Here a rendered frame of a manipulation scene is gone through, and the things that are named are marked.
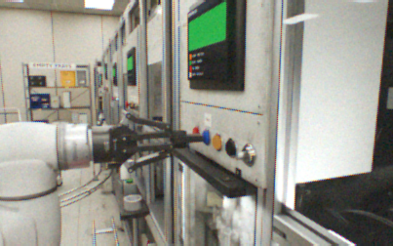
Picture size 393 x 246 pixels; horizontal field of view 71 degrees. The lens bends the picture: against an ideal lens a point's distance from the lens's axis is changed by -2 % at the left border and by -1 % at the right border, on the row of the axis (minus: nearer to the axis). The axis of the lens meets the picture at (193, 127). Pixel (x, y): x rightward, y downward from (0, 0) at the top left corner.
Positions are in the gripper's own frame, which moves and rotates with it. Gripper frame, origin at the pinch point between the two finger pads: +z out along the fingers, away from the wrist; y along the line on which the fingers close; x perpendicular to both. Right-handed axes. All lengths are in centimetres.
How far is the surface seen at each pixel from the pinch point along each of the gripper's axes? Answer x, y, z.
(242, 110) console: -14.9, 7.3, 5.3
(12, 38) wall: 708, 119, -176
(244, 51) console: -15.1, 17.7, 5.3
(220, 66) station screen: -10.8, 15.2, 3.0
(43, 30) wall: 708, 141, -110
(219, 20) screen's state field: -10.2, 23.5, 3.0
